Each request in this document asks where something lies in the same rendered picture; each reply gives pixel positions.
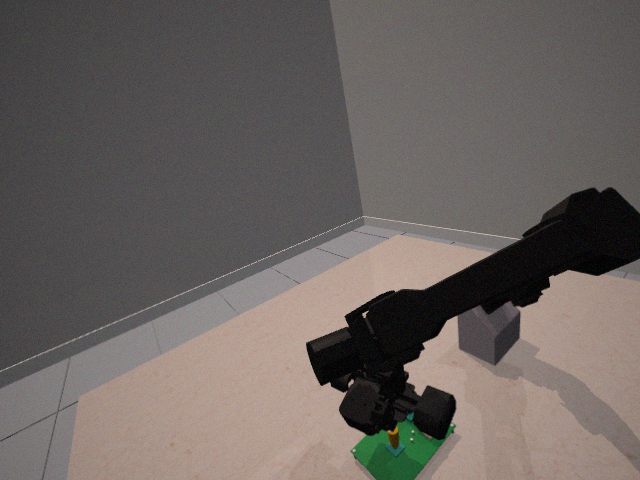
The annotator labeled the green circuit board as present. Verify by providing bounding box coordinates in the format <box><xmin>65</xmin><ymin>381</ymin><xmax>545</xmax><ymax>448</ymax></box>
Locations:
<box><xmin>350</xmin><ymin>411</ymin><xmax>456</xmax><ymax>480</ymax></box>

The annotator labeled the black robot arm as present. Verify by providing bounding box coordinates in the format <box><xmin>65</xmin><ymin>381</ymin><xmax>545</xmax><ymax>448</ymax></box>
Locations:
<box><xmin>306</xmin><ymin>187</ymin><xmax>640</xmax><ymax>435</ymax></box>

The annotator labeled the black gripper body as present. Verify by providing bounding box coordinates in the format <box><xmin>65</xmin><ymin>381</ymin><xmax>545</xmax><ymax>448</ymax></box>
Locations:
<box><xmin>330</xmin><ymin>363</ymin><xmax>457</xmax><ymax>440</ymax></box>

